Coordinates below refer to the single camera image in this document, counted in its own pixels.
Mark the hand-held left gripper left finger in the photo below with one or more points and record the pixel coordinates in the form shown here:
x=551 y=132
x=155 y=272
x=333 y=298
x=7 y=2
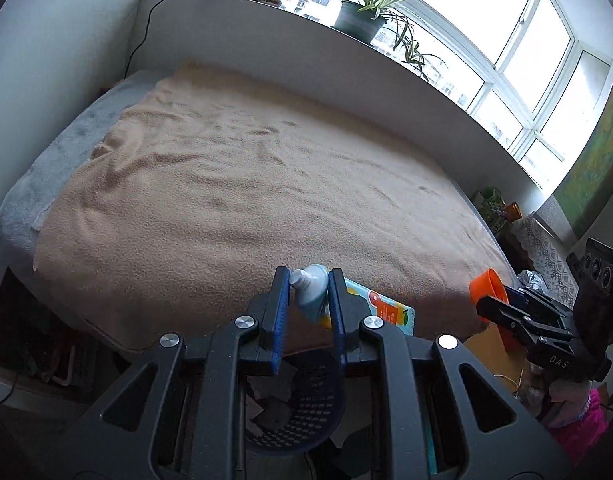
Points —
x=281 y=320

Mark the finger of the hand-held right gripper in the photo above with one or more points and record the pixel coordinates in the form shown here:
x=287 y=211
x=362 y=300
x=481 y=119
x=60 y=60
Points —
x=541 y=306
x=506 y=317

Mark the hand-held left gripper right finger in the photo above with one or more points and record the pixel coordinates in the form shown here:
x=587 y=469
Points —
x=336 y=320

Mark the white and blue tube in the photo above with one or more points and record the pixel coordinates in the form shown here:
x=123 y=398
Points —
x=311 y=292

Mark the orange plastic cup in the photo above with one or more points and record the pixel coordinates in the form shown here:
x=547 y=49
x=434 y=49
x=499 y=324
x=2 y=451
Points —
x=486 y=282

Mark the dark blue mesh basket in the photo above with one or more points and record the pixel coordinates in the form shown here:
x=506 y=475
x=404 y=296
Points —
x=311 y=400

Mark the pink sleeved right forearm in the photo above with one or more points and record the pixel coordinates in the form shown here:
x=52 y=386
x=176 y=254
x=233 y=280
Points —
x=584 y=437

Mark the person's right hand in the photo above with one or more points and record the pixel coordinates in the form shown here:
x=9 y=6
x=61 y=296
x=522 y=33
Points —
x=566 y=400

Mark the crumpled silver foil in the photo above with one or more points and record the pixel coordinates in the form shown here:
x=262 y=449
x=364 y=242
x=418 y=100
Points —
x=530 y=281

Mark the brown cardboard box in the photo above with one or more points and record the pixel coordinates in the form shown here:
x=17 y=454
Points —
x=491 y=360

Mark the white lace cloth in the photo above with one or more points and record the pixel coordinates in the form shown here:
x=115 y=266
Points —
x=546 y=252

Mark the small orange pot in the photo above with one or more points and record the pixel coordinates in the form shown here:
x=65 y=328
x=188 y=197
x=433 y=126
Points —
x=514 y=211

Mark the beige fleece blanket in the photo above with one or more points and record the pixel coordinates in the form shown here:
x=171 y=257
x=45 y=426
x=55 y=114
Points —
x=246 y=185

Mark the white framed window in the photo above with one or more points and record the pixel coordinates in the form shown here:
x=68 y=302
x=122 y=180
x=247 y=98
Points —
x=486 y=35

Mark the grey bed sheet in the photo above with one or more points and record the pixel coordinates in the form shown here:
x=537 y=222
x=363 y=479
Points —
x=51 y=160

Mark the spider plant in grey pot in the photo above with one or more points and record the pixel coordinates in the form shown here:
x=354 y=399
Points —
x=359 y=20

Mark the green wall painting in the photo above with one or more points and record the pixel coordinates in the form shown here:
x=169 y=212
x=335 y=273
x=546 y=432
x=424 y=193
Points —
x=599 y=160

